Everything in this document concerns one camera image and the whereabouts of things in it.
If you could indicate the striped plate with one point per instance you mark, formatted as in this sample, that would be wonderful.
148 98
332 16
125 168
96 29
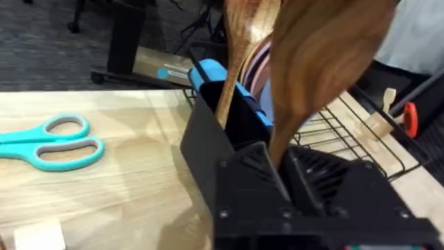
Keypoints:
259 71

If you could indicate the large wooden spoon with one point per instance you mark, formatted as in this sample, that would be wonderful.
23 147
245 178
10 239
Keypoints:
322 62

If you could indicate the black furniture leg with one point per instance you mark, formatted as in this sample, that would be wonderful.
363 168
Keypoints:
126 38

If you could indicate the white block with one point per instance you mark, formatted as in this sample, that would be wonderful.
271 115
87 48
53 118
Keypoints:
40 237

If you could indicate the cardboard box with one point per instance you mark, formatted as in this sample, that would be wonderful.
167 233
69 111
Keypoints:
156 66

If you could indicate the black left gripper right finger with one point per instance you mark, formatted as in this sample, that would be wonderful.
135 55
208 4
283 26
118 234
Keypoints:
340 187

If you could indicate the black chair leg with caster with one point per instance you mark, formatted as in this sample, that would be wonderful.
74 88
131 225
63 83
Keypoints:
76 15

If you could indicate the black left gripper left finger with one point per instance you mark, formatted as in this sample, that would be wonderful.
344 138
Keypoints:
253 187

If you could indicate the small wooden peg piece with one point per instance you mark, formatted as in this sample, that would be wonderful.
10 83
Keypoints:
378 123

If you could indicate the teal scissors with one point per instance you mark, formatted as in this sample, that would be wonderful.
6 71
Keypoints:
38 142

